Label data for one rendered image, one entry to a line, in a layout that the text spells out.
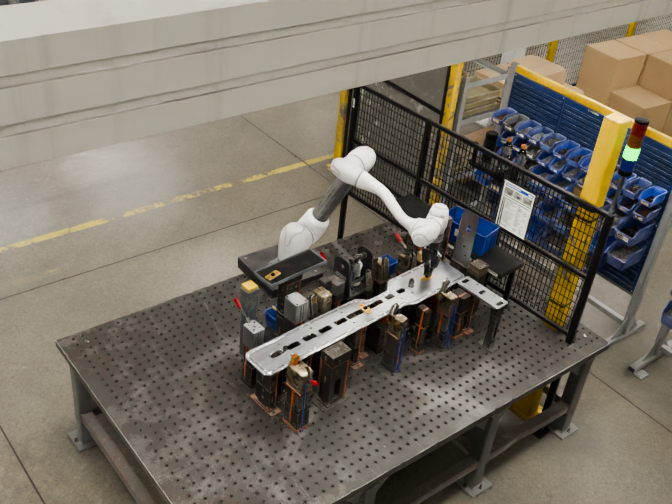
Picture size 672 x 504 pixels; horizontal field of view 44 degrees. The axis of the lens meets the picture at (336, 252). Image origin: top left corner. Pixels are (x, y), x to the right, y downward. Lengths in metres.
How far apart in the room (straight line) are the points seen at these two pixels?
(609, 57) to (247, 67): 7.37
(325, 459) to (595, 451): 1.98
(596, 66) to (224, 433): 5.43
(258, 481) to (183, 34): 3.18
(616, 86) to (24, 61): 7.67
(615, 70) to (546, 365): 4.02
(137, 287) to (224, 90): 5.21
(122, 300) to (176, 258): 0.61
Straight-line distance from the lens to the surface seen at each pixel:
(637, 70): 8.36
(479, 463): 4.71
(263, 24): 0.81
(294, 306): 4.07
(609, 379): 5.84
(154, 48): 0.76
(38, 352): 5.56
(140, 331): 4.55
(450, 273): 4.63
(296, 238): 4.75
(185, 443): 3.97
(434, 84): 6.31
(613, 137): 4.31
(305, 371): 3.79
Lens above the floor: 3.64
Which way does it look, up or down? 35 degrees down
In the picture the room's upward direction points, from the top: 6 degrees clockwise
